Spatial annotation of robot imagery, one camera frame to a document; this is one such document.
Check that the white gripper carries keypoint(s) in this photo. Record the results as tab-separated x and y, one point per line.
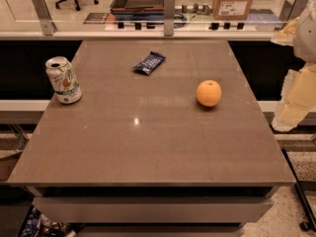
306	34

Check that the orange fruit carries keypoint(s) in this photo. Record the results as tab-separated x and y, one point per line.
208	93

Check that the blue rxbar blueberry wrapper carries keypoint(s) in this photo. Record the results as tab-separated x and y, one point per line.
150	63

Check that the cardboard box with label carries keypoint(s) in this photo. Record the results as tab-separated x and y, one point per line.
231	9

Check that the white green soda can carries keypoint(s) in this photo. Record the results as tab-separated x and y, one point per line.
63	80

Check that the grey table drawer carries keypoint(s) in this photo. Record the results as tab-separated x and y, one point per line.
154	209

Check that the bin of snack packets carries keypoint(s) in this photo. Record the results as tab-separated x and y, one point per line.
36	224

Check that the right metal glass post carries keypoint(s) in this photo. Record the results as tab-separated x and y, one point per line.
291	9

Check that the metal glass post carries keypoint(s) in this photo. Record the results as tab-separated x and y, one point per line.
47	25
291	9
169	11

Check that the centre metal glass post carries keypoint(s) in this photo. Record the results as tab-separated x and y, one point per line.
169	11

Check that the left metal glass post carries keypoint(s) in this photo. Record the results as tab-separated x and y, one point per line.
47	25

